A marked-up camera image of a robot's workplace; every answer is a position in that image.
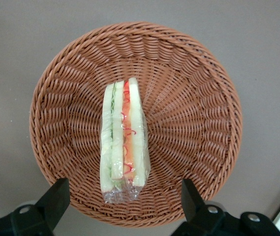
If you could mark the round brown wicker basket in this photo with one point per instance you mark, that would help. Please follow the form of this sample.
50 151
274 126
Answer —
191 118

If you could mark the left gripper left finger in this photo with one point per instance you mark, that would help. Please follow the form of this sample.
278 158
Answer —
48 206

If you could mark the plastic-wrapped triangle sandwich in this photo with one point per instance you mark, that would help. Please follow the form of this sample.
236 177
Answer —
132 137

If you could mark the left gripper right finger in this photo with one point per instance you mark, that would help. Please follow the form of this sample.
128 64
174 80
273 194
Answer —
198 216

